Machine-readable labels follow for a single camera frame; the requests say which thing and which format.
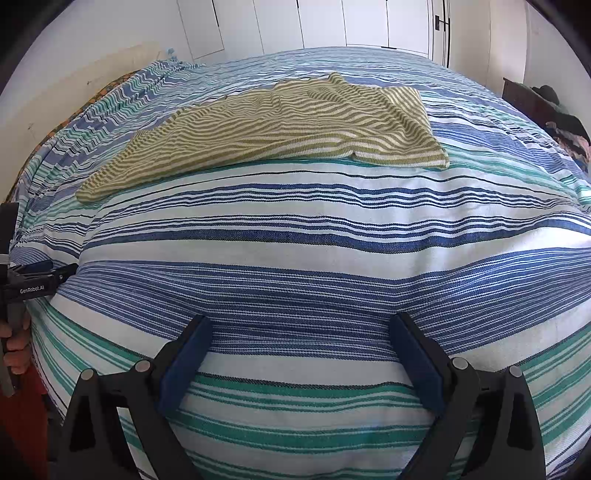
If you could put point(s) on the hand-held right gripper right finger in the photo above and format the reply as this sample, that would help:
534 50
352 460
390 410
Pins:
418 364

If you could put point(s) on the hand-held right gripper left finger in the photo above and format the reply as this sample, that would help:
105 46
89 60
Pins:
184 369

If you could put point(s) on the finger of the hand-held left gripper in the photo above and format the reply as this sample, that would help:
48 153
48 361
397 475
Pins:
37 266
64 272

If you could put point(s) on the green striped knit top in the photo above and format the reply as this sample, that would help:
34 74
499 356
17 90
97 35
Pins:
277 124

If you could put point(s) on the person's left hand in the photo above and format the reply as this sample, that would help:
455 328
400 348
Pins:
18 346

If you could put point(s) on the person's red clothing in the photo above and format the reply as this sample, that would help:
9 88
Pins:
27 424

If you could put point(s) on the blue striped bed cover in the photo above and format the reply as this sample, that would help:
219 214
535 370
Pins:
295 258

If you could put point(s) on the beige headboard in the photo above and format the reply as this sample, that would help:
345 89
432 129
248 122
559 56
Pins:
69 78

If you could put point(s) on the black garment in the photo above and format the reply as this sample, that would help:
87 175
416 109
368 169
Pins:
570 123

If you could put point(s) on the dark wooden nightstand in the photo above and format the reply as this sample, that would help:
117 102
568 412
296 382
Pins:
521 97

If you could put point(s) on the white door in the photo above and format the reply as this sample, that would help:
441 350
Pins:
466 37

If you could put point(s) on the white wardrobe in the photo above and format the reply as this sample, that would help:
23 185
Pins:
323 23

